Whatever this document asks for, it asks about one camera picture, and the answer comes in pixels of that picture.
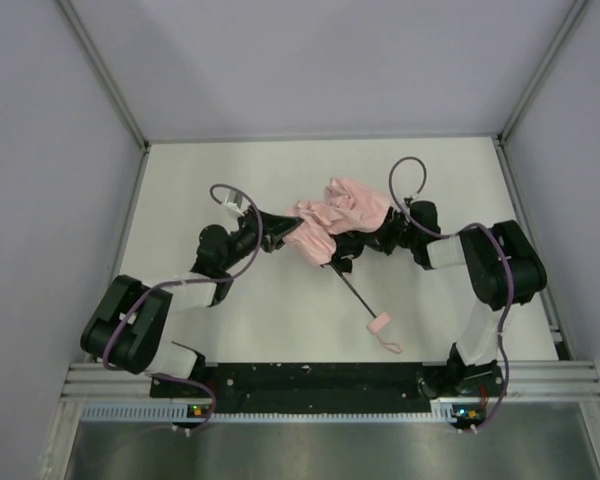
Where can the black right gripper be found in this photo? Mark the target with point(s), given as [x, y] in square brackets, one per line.
[362, 240]

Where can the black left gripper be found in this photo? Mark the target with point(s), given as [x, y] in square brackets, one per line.
[265, 230]

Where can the pink and black folding umbrella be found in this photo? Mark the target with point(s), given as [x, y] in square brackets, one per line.
[347, 207]

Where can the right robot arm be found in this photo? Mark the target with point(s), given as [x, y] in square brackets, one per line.
[504, 270]

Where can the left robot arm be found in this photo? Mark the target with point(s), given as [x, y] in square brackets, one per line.
[126, 329]

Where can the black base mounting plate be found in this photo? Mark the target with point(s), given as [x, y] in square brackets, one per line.
[343, 388]

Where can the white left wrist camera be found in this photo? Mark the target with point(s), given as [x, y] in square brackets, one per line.
[234, 201]

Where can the aluminium frame rail front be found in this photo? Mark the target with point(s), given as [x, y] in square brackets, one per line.
[528, 381]

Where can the aluminium frame post right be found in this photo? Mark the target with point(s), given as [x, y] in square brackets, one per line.
[559, 41]

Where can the aluminium frame post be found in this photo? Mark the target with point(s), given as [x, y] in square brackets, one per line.
[102, 73]
[559, 41]

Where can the aluminium frame post left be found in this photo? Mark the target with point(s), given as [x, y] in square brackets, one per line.
[102, 73]

